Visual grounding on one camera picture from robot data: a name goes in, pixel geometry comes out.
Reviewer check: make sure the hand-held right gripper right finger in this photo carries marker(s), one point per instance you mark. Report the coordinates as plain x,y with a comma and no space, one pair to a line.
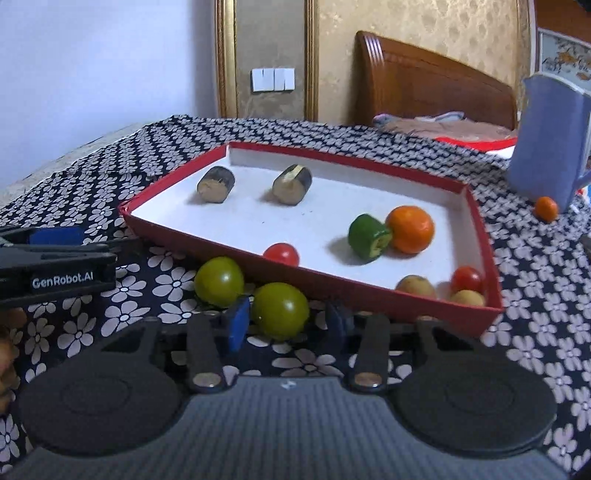
337,324

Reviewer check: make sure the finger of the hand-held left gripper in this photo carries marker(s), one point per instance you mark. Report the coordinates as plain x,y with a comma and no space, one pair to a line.
55,236
69,251

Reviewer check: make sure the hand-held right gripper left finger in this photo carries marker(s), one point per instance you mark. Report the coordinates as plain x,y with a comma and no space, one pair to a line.
238,323

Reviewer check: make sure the green tomato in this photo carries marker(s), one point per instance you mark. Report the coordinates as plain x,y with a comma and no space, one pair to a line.
279,310
219,281

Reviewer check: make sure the red cherry tomato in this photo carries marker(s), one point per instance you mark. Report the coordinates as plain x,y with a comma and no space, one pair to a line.
281,254
467,278

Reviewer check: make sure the green pepper piece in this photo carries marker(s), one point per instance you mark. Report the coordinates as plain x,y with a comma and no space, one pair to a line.
368,237

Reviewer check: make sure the large orange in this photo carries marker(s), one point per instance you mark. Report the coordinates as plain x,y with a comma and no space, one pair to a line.
411,229

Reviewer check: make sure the red cardboard box tray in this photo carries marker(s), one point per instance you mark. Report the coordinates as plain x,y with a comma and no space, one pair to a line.
323,203

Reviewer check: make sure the dark cylinder vegetable piece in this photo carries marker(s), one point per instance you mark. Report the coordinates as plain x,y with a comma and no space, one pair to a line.
215,185

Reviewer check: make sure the person's left hand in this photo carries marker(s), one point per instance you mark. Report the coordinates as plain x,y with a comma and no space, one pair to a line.
7,350

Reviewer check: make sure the dark cylinder piece yellow streak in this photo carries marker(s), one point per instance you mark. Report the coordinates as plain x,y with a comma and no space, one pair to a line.
292,184

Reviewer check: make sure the black floral tablecloth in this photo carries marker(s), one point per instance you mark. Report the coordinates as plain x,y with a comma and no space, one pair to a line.
531,286

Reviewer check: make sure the crumpled clothes on bed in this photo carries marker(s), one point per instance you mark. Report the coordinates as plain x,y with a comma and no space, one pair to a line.
438,123

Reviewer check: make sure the striped blanket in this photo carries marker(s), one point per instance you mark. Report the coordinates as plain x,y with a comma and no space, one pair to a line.
475,143

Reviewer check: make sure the small mandarin orange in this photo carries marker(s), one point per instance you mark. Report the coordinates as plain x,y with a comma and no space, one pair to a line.
546,208

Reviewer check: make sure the wooden bed headboard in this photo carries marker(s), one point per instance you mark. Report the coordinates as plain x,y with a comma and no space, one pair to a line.
429,87

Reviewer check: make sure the blue electric kettle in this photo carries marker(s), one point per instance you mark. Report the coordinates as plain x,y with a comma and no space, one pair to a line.
549,143

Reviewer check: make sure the floral sliding door wardrobe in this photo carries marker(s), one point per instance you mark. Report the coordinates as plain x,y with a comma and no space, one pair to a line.
565,53

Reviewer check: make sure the white wall switch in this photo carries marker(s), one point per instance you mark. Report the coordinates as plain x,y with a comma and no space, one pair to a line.
262,79
284,79

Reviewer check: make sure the gold wall moulding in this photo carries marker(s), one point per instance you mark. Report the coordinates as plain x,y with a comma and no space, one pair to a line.
525,41
226,57
310,57

